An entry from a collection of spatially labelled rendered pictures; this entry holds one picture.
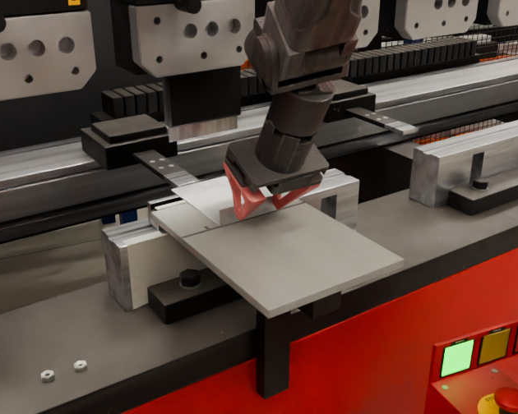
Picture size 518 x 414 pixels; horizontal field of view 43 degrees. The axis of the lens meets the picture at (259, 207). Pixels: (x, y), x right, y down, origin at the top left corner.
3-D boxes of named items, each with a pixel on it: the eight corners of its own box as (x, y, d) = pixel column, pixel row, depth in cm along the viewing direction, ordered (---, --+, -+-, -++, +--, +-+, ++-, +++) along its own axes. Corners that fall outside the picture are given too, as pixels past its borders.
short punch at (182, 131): (173, 144, 81) (168, 68, 77) (165, 140, 83) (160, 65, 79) (241, 130, 86) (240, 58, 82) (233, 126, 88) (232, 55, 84)
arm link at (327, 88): (297, 94, 62) (348, 92, 64) (270, 48, 66) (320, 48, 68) (276, 146, 67) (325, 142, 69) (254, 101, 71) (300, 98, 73)
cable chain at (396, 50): (342, 79, 144) (343, 61, 142) (325, 74, 148) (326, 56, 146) (475, 56, 165) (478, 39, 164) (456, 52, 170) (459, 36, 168)
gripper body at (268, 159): (223, 154, 73) (238, 105, 68) (297, 138, 78) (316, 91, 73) (251, 197, 70) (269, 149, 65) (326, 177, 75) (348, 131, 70)
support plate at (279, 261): (268, 319, 63) (268, 310, 62) (150, 218, 83) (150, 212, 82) (404, 267, 72) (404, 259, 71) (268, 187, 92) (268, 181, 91)
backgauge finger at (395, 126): (383, 146, 108) (386, 117, 106) (291, 109, 128) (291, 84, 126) (434, 134, 115) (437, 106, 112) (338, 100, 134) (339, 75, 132)
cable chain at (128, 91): (114, 120, 117) (112, 98, 115) (102, 112, 121) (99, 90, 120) (284, 89, 136) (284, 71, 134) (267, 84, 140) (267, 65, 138)
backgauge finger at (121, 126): (150, 206, 87) (147, 171, 85) (81, 150, 107) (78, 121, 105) (227, 186, 93) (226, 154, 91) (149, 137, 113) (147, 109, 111)
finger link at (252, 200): (209, 200, 79) (226, 145, 72) (258, 187, 83) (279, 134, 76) (235, 242, 76) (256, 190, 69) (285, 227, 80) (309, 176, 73)
